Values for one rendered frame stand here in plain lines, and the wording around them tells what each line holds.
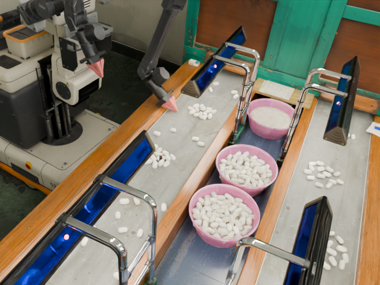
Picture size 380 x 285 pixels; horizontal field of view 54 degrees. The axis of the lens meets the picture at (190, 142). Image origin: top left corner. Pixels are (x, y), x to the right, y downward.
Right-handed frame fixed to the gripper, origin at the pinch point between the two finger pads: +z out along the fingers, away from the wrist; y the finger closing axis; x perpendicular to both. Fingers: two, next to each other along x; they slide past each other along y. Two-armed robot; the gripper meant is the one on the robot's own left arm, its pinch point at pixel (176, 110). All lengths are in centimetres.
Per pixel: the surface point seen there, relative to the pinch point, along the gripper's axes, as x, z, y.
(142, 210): -8, 14, -62
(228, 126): -17.7, 21.2, 0.6
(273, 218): -39, 48, -44
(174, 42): 78, -31, 153
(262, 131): -23.8, 35.7, 11.5
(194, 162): -12.5, 19.1, -27.8
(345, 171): -51, 67, 1
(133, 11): 95, -77, 158
